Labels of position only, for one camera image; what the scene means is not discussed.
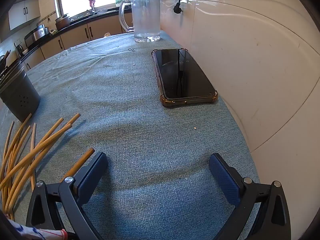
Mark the bunch of wooden chopsticks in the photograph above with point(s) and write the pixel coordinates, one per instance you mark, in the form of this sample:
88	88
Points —
33	152

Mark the dark grey chopstick holder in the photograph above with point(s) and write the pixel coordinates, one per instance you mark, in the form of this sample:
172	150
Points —
17	92

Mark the black smartphone in clear case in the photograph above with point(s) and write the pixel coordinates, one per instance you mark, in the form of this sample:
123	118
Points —
182	75

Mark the small cream wall cabinet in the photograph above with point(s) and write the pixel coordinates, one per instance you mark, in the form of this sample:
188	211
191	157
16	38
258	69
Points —
22	12

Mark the dark electric kettle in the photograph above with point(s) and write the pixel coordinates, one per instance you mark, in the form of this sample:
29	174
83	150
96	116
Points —
19	50

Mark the clear glass pitcher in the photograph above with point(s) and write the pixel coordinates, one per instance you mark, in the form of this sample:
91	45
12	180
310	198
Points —
146	17

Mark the green box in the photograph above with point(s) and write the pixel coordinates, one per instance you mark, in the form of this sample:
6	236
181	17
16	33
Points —
120	1

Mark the small white appliance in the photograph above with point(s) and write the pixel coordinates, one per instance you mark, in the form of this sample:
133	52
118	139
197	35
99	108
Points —
52	31

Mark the base cabinets with black countertop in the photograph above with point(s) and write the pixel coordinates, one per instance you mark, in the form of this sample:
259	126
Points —
75	36

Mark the person's patterned clothing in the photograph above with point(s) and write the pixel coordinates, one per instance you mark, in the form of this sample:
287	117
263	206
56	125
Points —
25	231

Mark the brown cooking pot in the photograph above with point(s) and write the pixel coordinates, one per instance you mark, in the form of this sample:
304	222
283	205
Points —
62	22

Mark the wall hook rail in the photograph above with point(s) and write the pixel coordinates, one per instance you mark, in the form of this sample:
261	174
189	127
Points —
48	16

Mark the teal tablecloth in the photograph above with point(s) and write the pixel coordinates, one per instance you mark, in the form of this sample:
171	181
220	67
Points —
137	130

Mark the kitchen faucet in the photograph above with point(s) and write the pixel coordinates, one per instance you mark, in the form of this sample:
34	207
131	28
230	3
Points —
93	7

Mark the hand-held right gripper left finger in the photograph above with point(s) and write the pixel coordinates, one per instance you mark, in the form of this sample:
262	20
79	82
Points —
92	175

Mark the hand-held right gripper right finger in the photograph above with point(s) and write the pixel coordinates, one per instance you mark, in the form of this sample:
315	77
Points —
223	177

